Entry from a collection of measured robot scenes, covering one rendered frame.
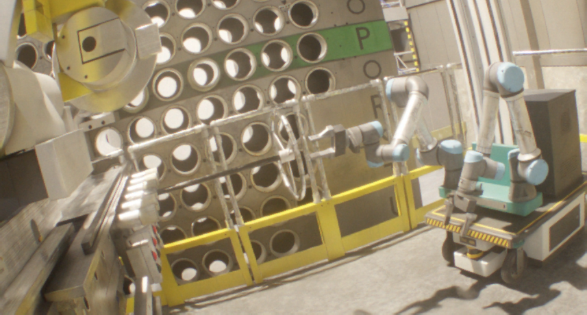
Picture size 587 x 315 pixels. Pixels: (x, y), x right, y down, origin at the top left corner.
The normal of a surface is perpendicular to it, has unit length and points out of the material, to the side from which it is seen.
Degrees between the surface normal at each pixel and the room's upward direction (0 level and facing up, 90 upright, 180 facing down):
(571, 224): 90
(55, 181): 90
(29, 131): 90
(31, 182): 90
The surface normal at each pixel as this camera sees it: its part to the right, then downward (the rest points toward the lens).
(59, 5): 0.31, 0.11
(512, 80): -0.02, 0.06
